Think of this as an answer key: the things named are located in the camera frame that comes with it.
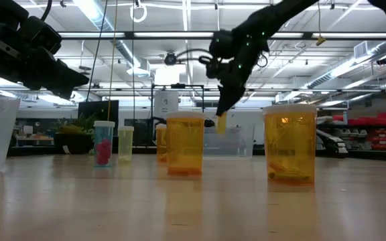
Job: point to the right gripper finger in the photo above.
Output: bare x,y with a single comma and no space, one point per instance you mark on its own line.
228,97

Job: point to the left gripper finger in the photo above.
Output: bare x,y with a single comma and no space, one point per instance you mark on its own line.
66,91
70,74

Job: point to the small pale yellow pill bottle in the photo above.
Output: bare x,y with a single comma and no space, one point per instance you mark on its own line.
222,124

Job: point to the medium orange pill bottle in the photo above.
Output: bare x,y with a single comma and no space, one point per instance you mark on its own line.
185,144

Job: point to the clear cup with pink items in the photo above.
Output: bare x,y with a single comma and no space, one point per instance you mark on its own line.
104,150

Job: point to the pale green pill bottle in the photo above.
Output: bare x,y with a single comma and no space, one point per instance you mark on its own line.
125,144

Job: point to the small orange pill bottle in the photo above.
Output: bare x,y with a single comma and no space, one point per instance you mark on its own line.
161,144

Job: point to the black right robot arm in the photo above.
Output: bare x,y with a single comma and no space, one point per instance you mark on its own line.
280,16

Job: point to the clear plastic bin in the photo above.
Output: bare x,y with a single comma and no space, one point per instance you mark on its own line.
240,142

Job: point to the large orange pill bottle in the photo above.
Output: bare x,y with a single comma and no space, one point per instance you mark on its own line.
290,144

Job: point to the black monitor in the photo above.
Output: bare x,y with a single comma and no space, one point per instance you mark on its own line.
96,112

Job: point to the potted green plant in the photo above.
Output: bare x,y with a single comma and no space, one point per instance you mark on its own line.
74,142

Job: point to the white sign board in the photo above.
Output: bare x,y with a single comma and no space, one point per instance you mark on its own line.
166,103

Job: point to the round black ceiling fixture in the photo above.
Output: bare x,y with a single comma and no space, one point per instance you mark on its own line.
170,59

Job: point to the black overhead light bar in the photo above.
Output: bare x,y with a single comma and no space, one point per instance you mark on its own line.
129,35

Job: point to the yellow hanging connector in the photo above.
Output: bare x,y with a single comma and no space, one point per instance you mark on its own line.
320,41

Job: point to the white and black machine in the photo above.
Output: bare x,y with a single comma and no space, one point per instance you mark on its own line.
330,142

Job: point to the red storage bins shelf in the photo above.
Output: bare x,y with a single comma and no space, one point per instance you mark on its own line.
380,120

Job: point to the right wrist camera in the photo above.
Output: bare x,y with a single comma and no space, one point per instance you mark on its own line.
209,67

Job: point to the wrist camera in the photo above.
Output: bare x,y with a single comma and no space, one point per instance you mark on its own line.
209,67
44,35

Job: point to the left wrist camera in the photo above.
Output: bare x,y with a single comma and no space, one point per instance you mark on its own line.
44,35

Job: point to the black metal frame stand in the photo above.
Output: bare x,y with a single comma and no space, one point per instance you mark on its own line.
179,86

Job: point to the silver ceiling duct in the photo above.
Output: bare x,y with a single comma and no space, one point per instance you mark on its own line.
96,16

